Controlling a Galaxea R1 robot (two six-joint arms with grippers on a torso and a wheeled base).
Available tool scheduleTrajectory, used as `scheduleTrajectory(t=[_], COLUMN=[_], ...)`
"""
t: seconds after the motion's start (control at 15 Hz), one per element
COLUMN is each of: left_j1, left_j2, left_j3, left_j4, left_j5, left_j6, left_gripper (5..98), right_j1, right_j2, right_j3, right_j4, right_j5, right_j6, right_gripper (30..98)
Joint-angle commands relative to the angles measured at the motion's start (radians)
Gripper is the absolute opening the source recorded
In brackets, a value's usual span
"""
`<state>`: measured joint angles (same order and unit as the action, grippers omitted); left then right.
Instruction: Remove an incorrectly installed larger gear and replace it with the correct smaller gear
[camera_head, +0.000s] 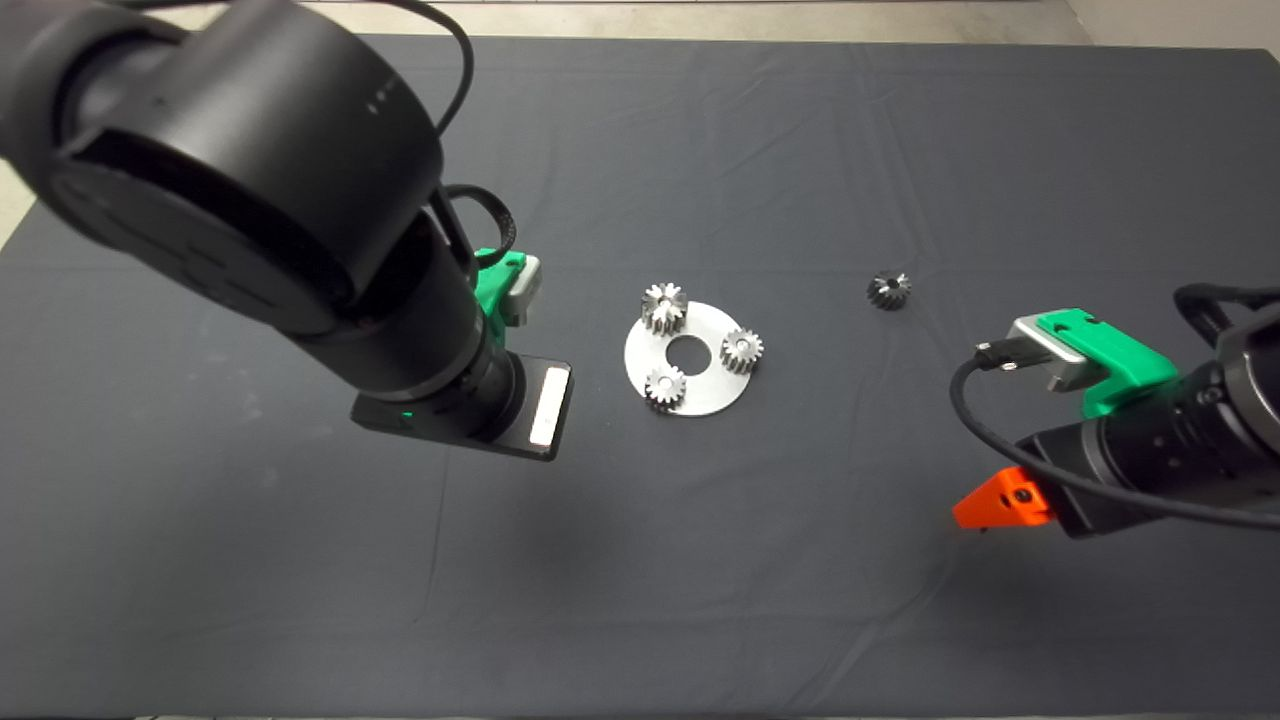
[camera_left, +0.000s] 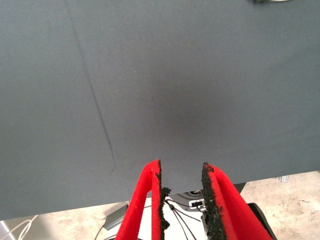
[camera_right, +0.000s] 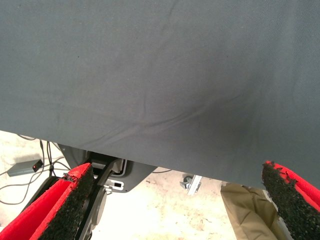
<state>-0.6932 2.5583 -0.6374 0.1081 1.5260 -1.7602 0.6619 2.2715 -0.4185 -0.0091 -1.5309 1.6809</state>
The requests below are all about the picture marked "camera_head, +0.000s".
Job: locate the small steel gear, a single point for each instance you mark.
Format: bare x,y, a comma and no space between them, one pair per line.
665,387
742,350
888,291

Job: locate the round metal plate with hole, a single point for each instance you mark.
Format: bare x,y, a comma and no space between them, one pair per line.
700,395

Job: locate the green left camera mount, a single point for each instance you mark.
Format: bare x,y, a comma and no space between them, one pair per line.
492,290

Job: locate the dark grey table cloth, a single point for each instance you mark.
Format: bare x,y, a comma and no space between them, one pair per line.
700,560

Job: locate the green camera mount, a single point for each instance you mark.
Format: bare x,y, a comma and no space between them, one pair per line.
1120,375
492,290

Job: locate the larger steel gear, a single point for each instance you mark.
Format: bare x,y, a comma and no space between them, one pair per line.
664,305

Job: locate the green right camera mount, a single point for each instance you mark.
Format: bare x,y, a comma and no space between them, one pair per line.
1120,375

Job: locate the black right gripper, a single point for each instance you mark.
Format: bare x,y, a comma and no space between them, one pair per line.
1080,515

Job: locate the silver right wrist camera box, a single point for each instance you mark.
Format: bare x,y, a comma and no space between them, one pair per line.
1065,372

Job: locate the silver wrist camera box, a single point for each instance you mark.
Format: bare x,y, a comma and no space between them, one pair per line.
1065,372
525,285

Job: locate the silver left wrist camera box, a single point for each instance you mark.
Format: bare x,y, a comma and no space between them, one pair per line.
525,285

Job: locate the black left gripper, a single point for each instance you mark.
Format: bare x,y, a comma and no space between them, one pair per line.
560,440

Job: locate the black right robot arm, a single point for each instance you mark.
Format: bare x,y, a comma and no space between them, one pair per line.
1200,430

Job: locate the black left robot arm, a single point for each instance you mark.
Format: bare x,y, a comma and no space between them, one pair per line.
250,150

